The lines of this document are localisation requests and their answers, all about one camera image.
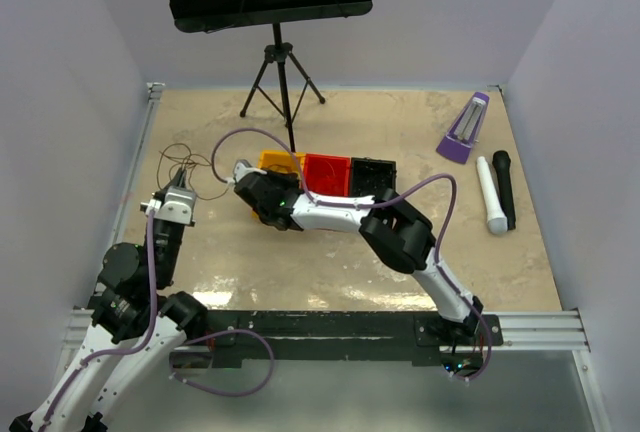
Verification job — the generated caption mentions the yellow plastic bin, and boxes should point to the yellow plastic bin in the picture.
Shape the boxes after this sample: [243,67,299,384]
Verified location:
[249,150,305,230]

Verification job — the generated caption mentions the red plastic bin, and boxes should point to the red plastic bin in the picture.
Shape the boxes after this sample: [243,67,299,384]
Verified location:
[303,153,351,197]

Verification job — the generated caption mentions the black plastic bin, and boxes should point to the black plastic bin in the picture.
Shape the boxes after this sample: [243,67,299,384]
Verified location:
[349,157,397,197]

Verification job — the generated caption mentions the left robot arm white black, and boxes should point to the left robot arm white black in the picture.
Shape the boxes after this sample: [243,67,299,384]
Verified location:
[9,166,207,431]

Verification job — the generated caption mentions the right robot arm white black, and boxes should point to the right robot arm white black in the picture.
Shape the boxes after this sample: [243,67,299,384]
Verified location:
[233,161,483,345]

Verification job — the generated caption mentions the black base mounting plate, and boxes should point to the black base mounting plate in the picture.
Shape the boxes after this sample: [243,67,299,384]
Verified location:
[187,310,503,368]

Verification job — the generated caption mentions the purple metronome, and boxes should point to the purple metronome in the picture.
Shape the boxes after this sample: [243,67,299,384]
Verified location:
[436,92,490,165]

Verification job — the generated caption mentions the black microphone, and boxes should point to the black microphone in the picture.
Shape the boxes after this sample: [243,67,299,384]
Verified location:
[492,150,516,231]

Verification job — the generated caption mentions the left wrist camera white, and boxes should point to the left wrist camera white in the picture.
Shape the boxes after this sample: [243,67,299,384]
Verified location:
[140,185,197,227]

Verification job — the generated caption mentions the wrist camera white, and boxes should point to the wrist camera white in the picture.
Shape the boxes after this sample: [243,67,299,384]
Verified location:
[140,185,197,227]
[225,159,266,185]

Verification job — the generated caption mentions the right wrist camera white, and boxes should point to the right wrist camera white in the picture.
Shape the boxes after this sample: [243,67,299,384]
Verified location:
[225,159,266,185]

